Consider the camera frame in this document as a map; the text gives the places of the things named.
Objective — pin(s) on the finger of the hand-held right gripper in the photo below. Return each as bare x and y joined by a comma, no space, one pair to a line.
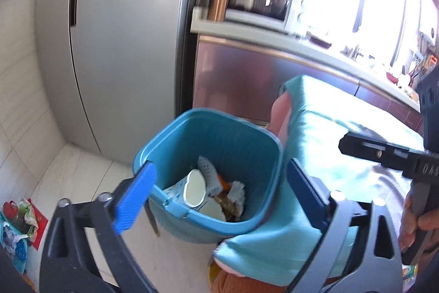
356,146

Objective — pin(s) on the brown wrapper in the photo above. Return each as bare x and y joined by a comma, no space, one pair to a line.
228,205

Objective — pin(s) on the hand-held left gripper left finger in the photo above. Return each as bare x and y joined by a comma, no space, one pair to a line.
135,200

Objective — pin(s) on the red and teal package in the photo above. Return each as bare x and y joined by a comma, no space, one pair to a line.
19,234

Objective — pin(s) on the polka dot paper cup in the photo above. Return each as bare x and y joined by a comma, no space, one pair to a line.
193,188

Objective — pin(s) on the small white tissue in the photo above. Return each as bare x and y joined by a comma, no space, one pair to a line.
236,191

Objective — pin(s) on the white microwave oven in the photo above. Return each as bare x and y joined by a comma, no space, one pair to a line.
257,1

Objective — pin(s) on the blue plastic trash bin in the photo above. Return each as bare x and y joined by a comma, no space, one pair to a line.
240,148

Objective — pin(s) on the small orange peel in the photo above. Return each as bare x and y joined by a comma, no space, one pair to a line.
223,184

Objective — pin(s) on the brown base cabinets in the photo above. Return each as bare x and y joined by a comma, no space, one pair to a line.
240,73

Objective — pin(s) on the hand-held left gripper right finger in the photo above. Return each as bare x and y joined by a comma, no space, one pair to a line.
307,193

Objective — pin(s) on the person's right hand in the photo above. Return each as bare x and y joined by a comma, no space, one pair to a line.
432,224

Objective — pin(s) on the large white tissue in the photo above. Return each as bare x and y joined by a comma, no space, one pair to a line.
211,176

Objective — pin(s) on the silver refrigerator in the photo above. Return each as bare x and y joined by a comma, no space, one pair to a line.
120,39

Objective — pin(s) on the dark red food container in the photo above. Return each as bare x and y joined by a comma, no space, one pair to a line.
320,40

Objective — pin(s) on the pink cloth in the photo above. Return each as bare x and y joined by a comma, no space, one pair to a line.
279,114

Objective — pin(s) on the teal and grey printed blanket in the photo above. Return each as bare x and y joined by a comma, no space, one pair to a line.
325,128

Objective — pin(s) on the orange cloth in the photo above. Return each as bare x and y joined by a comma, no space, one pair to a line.
247,282

